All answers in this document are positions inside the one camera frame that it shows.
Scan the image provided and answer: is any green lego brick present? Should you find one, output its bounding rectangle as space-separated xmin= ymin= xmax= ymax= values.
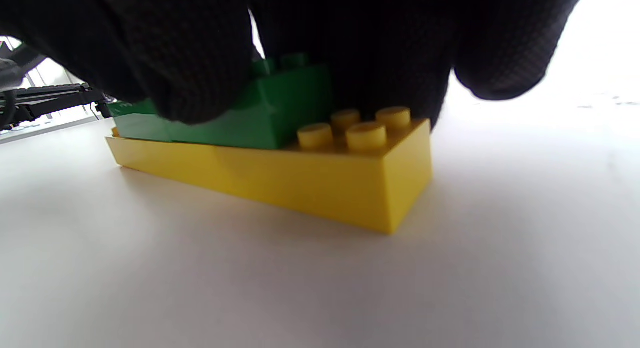
xmin=106 ymin=99 xmax=173 ymax=142
xmin=170 ymin=53 xmax=335 ymax=150

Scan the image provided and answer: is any yellow lego brick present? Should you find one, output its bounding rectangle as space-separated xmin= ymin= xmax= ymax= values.
xmin=215 ymin=106 xmax=434 ymax=234
xmin=105 ymin=127 xmax=152 ymax=174
xmin=150 ymin=140 xmax=218 ymax=190

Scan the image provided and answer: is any person's right hand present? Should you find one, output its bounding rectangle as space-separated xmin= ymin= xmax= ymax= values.
xmin=0 ymin=0 xmax=587 ymax=131

